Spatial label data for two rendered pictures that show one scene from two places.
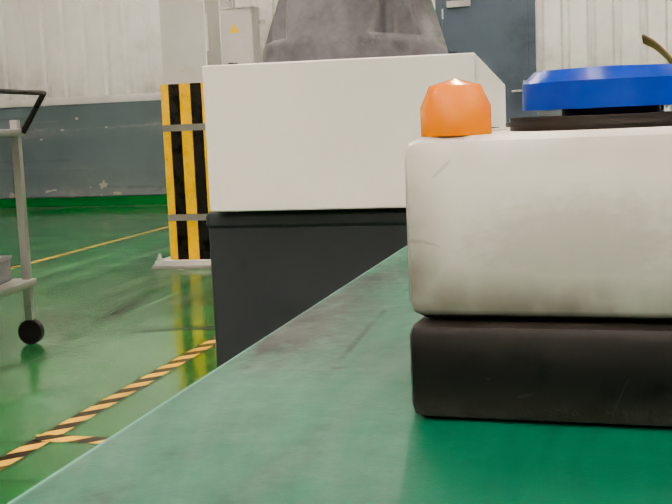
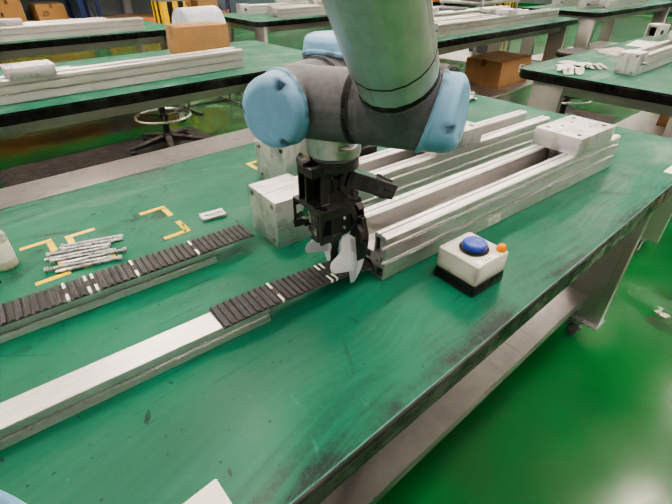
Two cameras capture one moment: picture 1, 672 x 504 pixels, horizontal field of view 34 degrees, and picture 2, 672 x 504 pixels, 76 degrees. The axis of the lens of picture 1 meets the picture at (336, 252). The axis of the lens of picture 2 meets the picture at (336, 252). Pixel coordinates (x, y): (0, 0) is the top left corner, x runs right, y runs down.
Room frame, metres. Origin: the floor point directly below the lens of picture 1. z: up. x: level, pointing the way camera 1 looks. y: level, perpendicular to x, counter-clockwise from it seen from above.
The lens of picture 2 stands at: (0.86, 0.08, 1.23)
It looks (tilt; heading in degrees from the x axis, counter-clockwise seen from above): 34 degrees down; 214
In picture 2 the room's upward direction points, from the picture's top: straight up
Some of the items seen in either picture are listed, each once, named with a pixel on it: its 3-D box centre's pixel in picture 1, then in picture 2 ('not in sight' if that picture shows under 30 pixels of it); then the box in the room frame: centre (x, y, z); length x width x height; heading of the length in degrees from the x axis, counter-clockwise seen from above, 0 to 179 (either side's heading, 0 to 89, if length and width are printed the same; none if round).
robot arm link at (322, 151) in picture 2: not in sight; (335, 141); (0.39, -0.24, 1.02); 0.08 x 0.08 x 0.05
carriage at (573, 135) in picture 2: not in sight; (572, 139); (-0.29, -0.02, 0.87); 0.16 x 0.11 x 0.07; 162
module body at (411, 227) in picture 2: not in sight; (505, 185); (-0.05, -0.10, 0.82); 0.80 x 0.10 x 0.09; 162
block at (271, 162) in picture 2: not in sight; (287, 157); (0.10, -0.59, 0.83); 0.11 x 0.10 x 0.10; 93
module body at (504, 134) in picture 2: not in sight; (438, 159); (-0.11, -0.28, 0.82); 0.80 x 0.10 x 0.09; 162
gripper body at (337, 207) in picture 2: not in sight; (330, 195); (0.39, -0.25, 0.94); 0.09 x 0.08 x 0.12; 162
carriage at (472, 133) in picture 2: not in sight; (441, 139); (-0.11, -0.28, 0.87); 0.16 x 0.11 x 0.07; 162
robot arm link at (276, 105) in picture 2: not in sight; (307, 103); (0.48, -0.21, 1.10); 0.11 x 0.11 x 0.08; 9
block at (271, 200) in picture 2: not in sight; (287, 212); (0.31, -0.41, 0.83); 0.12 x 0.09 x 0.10; 72
